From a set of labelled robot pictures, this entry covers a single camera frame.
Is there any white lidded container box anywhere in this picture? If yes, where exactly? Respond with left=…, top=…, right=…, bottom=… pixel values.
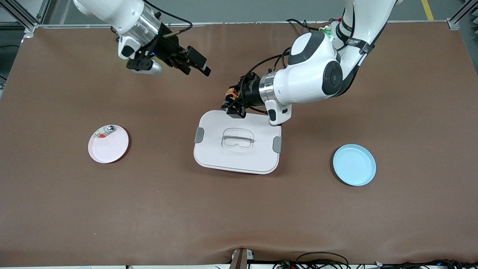
left=193, top=110, right=282, bottom=175

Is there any brown table cover sheet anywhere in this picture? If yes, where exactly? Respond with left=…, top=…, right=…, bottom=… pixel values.
left=0, top=22, right=478, bottom=268

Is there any pink round plate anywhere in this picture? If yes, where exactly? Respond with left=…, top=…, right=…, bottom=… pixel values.
left=88, top=124, right=130, bottom=164

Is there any light blue round plate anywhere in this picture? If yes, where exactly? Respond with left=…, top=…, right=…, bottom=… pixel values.
left=333, top=144, right=377, bottom=186

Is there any clear container lid handle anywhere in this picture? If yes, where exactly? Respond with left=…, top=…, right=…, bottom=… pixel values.
left=221, top=135, right=255, bottom=145

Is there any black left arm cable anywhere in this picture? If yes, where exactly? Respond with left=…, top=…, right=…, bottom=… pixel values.
left=241, top=47, right=294, bottom=90

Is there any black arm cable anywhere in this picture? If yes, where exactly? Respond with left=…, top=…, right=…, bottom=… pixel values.
left=144, top=0, right=193, bottom=38
left=241, top=47, right=294, bottom=90

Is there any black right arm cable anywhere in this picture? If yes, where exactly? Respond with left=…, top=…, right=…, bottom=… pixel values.
left=144, top=0, right=193, bottom=38

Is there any aluminium frame profile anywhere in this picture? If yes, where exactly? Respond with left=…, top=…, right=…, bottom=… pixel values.
left=446, top=0, right=478, bottom=30
left=0, top=0, right=51, bottom=32

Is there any brown camera mount post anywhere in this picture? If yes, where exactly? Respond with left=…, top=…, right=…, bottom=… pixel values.
left=229, top=248, right=248, bottom=269

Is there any black looped cable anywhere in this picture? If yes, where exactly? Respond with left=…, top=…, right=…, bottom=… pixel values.
left=295, top=251, right=350, bottom=269

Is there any black cable bundle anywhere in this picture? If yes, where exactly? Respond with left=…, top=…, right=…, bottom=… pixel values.
left=373, top=259, right=478, bottom=269

